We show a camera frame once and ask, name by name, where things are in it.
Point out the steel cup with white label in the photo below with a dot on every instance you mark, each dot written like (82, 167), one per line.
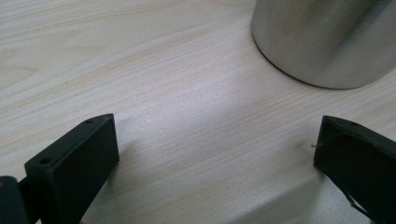
(323, 40)

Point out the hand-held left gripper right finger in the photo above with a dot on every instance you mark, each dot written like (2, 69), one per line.
(358, 161)

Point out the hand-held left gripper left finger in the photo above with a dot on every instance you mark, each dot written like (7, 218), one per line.
(74, 161)

